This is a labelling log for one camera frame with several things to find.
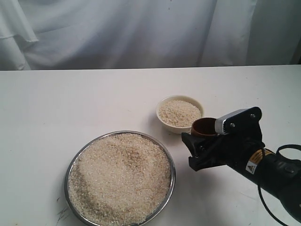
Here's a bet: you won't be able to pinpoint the brown wooden cup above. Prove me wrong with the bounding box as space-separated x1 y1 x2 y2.
191 117 217 138

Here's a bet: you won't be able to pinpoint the beige granular contents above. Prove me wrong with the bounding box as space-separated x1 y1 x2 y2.
158 100 202 128

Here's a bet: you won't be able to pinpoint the greenish-grey granular food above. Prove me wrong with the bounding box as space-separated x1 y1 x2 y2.
67 132 172 226

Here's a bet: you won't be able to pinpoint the white cloth backdrop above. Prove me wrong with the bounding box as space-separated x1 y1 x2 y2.
0 0 301 71

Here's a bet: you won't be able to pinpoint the round steel tray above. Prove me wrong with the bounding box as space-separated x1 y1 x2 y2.
63 130 176 226

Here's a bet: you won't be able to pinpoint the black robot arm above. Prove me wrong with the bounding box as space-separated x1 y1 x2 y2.
181 106 301 221

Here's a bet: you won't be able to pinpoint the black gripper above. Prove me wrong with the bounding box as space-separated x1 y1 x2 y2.
181 106 265 176

